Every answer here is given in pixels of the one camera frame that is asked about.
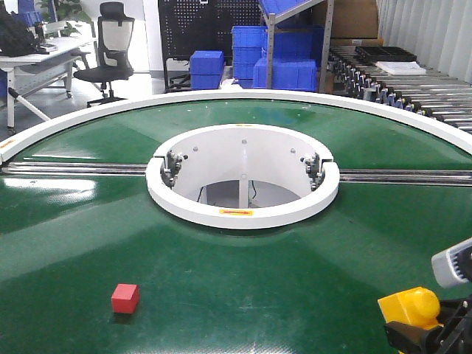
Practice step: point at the red cube block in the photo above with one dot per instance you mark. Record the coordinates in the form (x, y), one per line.
(125, 298)

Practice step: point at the yellow toy brick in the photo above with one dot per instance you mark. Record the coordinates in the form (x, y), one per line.
(418, 307)

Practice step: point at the green potted plant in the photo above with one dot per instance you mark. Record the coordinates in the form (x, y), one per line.
(70, 11)

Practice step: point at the black pegboard panel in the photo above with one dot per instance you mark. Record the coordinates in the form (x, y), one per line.
(190, 25)

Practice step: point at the black backpack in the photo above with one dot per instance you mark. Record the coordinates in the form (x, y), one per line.
(16, 39)

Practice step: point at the roller conveyor track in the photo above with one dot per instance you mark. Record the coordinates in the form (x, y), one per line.
(435, 95)

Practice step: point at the small blue crate stack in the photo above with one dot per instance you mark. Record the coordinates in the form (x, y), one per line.
(206, 69)

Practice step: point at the white flat tray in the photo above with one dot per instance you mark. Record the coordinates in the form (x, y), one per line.
(401, 68)

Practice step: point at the grey metal shelf frame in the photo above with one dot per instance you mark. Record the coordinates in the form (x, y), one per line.
(274, 13)

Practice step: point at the wide blue crate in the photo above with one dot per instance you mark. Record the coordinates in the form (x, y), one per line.
(295, 75)

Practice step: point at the black mesh office chair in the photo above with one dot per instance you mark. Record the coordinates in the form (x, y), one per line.
(114, 38)

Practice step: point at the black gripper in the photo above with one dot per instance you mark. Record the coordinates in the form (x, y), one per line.
(452, 335)

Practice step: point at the cardboard box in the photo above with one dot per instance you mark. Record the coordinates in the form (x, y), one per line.
(355, 23)

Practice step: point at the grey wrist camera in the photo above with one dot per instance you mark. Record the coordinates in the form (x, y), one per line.
(452, 267)

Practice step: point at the black plastic tray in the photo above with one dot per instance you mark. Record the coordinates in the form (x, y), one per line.
(384, 53)

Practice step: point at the white outer conveyor rim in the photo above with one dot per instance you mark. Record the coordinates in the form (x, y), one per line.
(359, 134)

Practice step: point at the white folding desk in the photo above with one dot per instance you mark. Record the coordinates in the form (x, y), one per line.
(30, 73)

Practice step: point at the tall blue crate stack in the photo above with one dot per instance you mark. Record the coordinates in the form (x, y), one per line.
(247, 42)

